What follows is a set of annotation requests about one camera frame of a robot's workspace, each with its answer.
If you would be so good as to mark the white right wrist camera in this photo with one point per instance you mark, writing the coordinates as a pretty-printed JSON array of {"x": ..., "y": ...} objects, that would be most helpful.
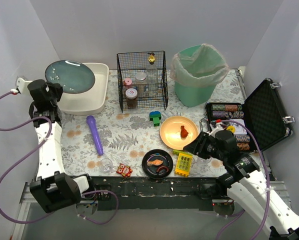
[{"x": 216, "y": 126}]

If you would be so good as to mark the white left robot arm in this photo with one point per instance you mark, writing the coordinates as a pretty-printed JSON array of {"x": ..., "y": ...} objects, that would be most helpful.
[{"x": 53, "y": 189}]

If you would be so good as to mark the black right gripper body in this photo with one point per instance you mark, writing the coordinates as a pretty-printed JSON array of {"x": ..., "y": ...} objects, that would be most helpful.
[{"x": 194, "y": 145}]

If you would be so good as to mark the black wire basket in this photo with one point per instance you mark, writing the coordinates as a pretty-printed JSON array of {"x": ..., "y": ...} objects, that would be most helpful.
[{"x": 128, "y": 64}]

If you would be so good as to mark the red owl toy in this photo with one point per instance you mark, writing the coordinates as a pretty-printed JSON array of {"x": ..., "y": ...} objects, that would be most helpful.
[{"x": 124, "y": 170}]

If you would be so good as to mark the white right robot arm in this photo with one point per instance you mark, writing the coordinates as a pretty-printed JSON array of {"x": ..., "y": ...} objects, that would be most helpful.
[{"x": 246, "y": 184}]

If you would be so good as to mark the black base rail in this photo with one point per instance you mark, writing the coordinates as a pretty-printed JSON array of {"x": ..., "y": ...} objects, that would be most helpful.
[{"x": 145, "y": 193}]

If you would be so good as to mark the clear glass bottle gold cap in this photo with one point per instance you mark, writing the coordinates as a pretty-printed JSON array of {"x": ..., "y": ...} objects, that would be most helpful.
[{"x": 152, "y": 75}]

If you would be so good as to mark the pink lid toothpick jar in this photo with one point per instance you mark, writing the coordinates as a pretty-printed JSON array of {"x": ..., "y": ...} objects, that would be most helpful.
[{"x": 128, "y": 83}]

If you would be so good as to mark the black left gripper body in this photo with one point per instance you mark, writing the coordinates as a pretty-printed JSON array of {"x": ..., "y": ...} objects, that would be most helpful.
[{"x": 56, "y": 90}]

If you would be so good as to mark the green blue toy block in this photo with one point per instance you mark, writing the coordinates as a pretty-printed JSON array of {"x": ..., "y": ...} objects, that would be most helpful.
[{"x": 155, "y": 117}]

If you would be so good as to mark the left clear glass cup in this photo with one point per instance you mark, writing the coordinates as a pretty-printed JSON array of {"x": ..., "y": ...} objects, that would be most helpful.
[{"x": 106, "y": 165}]

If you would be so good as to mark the blue orange chip stack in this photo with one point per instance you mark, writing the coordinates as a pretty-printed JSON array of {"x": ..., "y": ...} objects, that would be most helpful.
[{"x": 242, "y": 138}]

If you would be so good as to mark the blue orange loose chips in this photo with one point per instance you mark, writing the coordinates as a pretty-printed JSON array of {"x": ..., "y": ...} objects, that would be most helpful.
[{"x": 236, "y": 115}]

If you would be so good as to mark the orange black chip stack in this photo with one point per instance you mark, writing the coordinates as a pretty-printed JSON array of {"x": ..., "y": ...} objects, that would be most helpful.
[{"x": 242, "y": 146}]

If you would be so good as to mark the yellow green toy window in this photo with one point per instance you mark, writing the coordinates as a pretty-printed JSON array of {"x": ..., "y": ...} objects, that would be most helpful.
[{"x": 184, "y": 162}]

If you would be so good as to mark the red chip stack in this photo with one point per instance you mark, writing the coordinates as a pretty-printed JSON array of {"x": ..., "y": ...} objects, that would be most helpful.
[{"x": 233, "y": 107}]

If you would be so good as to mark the right clear glass cup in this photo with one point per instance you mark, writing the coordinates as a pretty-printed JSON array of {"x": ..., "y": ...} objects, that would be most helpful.
[{"x": 202, "y": 161}]

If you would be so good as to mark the small black plate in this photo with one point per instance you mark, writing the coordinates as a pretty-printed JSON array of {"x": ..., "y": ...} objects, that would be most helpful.
[{"x": 157, "y": 154}]

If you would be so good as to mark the brown sauce jar white lid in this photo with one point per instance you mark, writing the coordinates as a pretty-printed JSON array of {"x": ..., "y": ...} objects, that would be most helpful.
[{"x": 131, "y": 95}]

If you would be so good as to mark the yellow plate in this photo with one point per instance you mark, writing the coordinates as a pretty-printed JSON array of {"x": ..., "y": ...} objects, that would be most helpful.
[{"x": 170, "y": 132}]

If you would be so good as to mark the purple toy piece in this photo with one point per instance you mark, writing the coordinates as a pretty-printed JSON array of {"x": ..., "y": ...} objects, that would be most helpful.
[{"x": 91, "y": 122}]

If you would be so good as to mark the white rectangular basin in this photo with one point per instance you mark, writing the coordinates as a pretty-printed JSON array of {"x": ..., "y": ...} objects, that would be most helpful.
[{"x": 92, "y": 101}]

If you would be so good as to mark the black poker chip case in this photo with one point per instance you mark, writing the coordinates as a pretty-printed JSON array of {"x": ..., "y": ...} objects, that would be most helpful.
[{"x": 264, "y": 115}]

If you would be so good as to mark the blue ceramic plate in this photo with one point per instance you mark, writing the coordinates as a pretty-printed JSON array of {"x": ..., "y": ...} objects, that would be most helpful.
[{"x": 73, "y": 76}]

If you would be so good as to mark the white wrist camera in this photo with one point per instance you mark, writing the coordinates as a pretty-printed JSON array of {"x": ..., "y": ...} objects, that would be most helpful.
[
  {"x": 21, "y": 86},
  {"x": 216, "y": 126}
]

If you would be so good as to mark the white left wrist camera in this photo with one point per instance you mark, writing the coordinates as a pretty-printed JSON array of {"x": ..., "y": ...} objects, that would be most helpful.
[{"x": 21, "y": 86}]

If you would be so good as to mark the deck of playing cards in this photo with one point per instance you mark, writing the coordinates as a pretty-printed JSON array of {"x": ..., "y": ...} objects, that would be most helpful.
[{"x": 238, "y": 126}]

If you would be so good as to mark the yellow big blind button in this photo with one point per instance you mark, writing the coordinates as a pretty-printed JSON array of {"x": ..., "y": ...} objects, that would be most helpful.
[{"x": 231, "y": 128}]

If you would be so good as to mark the dark red sausage piece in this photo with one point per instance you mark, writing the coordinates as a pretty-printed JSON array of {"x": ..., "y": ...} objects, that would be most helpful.
[{"x": 162, "y": 168}]

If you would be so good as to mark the clear glass cup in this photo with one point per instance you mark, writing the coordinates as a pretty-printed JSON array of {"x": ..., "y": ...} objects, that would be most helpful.
[
  {"x": 106, "y": 165},
  {"x": 202, "y": 161}
]

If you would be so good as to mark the silver lid pepper jar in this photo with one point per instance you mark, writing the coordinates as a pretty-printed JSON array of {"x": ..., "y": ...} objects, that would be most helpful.
[{"x": 141, "y": 83}]

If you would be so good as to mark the red chicken drumstick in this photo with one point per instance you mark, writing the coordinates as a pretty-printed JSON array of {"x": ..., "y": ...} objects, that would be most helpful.
[{"x": 183, "y": 132}]

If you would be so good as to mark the purple chip stack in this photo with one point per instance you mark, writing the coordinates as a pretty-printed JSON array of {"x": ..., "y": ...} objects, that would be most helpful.
[{"x": 220, "y": 114}]

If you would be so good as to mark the clear plastic bin liner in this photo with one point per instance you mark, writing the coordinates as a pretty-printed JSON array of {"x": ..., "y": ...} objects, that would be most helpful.
[{"x": 199, "y": 66}]

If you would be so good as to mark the green blue chip stack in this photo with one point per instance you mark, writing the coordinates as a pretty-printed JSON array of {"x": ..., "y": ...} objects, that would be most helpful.
[{"x": 218, "y": 107}]

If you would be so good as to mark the green trash bin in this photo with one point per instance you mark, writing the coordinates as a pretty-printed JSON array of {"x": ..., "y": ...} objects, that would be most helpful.
[{"x": 193, "y": 96}]

